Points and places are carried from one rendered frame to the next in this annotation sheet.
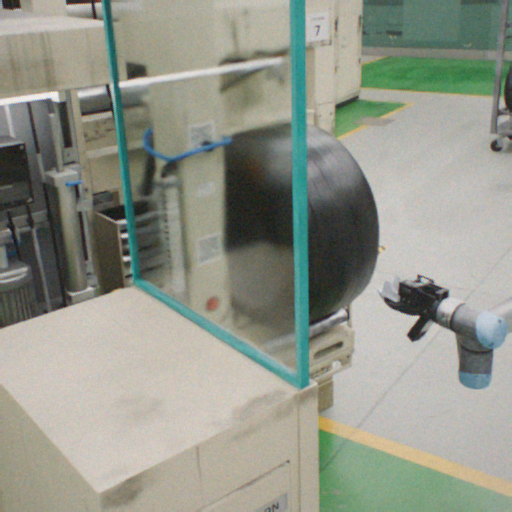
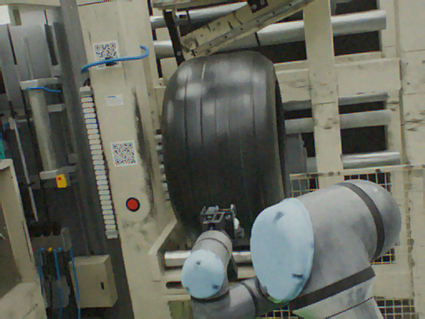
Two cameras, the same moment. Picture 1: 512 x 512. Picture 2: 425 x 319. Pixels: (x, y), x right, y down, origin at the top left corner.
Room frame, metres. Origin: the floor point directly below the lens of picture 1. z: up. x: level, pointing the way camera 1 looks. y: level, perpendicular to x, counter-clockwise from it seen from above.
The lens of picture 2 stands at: (0.92, -1.23, 1.52)
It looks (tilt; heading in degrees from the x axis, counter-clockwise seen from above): 13 degrees down; 49
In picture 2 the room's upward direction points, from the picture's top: 8 degrees counter-clockwise
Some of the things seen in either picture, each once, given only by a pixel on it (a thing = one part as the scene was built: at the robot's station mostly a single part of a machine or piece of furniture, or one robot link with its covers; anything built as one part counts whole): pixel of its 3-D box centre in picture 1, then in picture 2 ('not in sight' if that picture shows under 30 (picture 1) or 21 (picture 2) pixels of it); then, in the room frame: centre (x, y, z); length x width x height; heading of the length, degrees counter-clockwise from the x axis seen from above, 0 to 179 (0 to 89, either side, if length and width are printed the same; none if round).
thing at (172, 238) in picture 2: not in sight; (172, 241); (1.87, 0.11, 0.90); 0.40 x 0.03 x 0.10; 37
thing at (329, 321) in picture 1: (301, 332); (220, 256); (1.87, -0.12, 0.90); 0.35 x 0.05 x 0.05; 127
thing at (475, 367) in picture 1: (475, 359); (220, 312); (1.52, -0.51, 1.00); 0.11 x 0.08 x 0.11; 169
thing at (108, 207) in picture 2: not in sight; (103, 163); (1.73, 0.21, 1.19); 0.05 x 0.04 x 0.48; 37
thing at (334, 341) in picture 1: (300, 352); (221, 276); (1.86, -0.11, 0.83); 0.36 x 0.09 x 0.06; 127
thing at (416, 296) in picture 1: (424, 300); (218, 232); (1.62, -0.41, 1.11); 0.12 x 0.08 x 0.09; 37
